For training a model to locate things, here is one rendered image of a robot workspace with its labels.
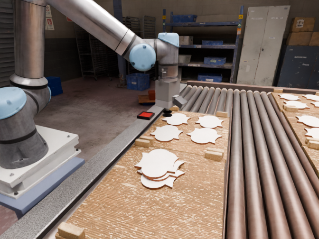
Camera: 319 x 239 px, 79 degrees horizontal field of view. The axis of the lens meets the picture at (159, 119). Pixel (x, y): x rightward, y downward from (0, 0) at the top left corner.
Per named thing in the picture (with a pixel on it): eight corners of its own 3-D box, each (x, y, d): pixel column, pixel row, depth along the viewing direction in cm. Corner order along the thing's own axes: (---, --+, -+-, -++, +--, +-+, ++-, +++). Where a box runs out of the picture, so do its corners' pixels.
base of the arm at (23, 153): (-13, 163, 65) (-26, 138, 60) (27, 139, 77) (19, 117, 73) (22, 173, 61) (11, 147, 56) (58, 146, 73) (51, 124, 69)
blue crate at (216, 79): (196, 83, 513) (197, 75, 504) (197, 80, 550) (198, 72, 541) (220, 84, 500) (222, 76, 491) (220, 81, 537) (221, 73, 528)
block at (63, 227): (58, 236, 42) (55, 227, 41) (64, 228, 44) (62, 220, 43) (81, 244, 40) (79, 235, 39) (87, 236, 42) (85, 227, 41)
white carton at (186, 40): (176, 45, 510) (176, 35, 501) (181, 44, 532) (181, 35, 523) (188, 45, 492) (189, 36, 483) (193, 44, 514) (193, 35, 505)
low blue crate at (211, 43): (201, 45, 471) (202, 41, 467) (201, 44, 505) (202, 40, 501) (222, 46, 462) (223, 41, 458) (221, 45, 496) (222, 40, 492)
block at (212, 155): (203, 159, 68) (204, 152, 67) (204, 156, 70) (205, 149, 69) (221, 161, 66) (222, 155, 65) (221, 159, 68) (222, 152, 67)
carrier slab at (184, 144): (136, 145, 79) (136, 142, 79) (167, 111, 115) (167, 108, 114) (226, 163, 68) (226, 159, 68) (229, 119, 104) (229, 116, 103)
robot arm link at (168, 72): (182, 64, 74) (170, 67, 68) (181, 76, 76) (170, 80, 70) (165, 62, 78) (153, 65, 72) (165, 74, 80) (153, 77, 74)
